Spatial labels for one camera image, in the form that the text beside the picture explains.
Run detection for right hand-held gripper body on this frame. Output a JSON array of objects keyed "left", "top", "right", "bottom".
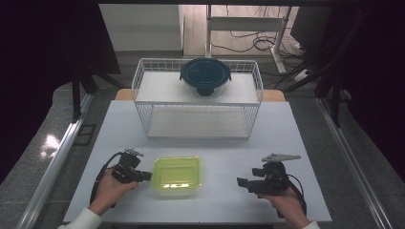
[{"left": 250, "top": 153, "right": 302, "bottom": 196}]

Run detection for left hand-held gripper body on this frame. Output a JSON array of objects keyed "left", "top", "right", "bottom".
[{"left": 110, "top": 148, "right": 145, "bottom": 184}]

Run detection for green square food container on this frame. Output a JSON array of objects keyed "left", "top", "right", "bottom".
[{"left": 151, "top": 155, "right": 203, "bottom": 198}]

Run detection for white wire shelf rack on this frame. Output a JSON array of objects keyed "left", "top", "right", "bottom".
[{"left": 131, "top": 57, "right": 265, "bottom": 140}]

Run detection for dark blue round food container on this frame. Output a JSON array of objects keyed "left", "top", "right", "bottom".
[{"left": 179, "top": 56, "right": 233, "bottom": 98}]

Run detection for person's right hand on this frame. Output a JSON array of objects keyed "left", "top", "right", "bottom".
[{"left": 257, "top": 186, "right": 309, "bottom": 229}]

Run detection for person's left hand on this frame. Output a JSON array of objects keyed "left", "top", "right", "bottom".
[{"left": 90, "top": 167, "right": 140, "bottom": 218}]

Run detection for wooden table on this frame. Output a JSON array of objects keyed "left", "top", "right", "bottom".
[{"left": 114, "top": 88, "right": 287, "bottom": 103}]

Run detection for black metal stand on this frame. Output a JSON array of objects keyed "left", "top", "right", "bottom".
[
  {"left": 314, "top": 9, "right": 367, "bottom": 129},
  {"left": 70, "top": 61, "right": 126, "bottom": 124}
]

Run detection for white power strip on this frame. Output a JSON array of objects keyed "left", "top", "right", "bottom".
[{"left": 293, "top": 68, "right": 312, "bottom": 83}]

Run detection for white cabinet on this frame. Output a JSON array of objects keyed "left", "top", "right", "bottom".
[{"left": 98, "top": 4, "right": 184, "bottom": 52}]

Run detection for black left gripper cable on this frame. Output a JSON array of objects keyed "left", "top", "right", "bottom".
[{"left": 89, "top": 151, "right": 125, "bottom": 209}]

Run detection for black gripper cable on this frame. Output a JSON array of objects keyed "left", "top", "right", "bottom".
[
  {"left": 89, "top": 151, "right": 125, "bottom": 209},
  {"left": 276, "top": 173, "right": 308, "bottom": 219}
]

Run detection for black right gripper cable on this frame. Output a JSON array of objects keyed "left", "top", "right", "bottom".
[{"left": 276, "top": 173, "right": 308, "bottom": 219}]

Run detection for aluminium rail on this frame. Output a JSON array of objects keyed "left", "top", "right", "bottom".
[
  {"left": 316, "top": 96, "right": 395, "bottom": 229},
  {"left": 14, "top": 93, "right": 96, "bottom": 229}
]

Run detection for black floor cables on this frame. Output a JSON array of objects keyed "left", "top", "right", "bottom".
[{"left": 209, "top": 5, "right": 304, "bottom": 55}]

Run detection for white metal desk frame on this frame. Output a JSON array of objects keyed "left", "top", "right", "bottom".
[{"left": 204, "top": 4, "right": 292, "bottom": 74}]

